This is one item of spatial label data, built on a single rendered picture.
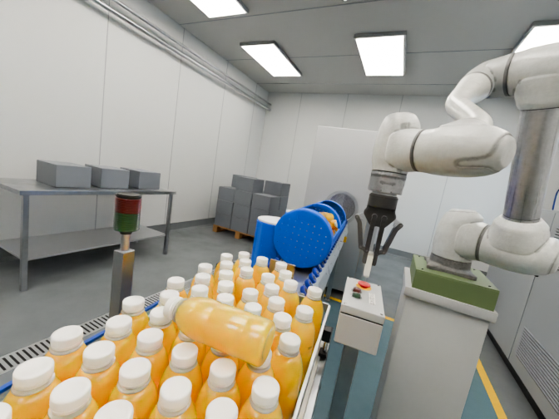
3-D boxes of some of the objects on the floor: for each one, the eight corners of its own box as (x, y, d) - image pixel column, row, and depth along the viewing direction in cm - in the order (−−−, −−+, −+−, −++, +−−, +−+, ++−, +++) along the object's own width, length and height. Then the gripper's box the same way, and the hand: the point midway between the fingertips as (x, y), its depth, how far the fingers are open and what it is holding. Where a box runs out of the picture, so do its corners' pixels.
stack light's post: (109, 551, 89) (136, 249, 73) (98, 568, 85) (123, 253, 70) (101, 544, 90) (125, 246, 75) (89, 560, 86) (112, 249, 71)
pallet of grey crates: (281, 239, 542) (291, 184, 526) (263, 247, 470) (274, 182, 453) (235, 226, 592) (242, 174, 575) (212, 231, 519) (220, 172, 503)
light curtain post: (348, 331, 246) (388, 153, 222) (348, 335, 240) (389, 152, 216) (343, 329, 248) (381, 152, 224) (342, 332, 242) (381, 151, 218)
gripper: (359, 189, 69) (341, 273, 72) (412, 199, 65) (391, 287, 68) (359, 189, 76) (343, 265, 79) (408, 197, 72) (388, 278, 75)
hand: (368, 263), depth 73 cm, fingers closed
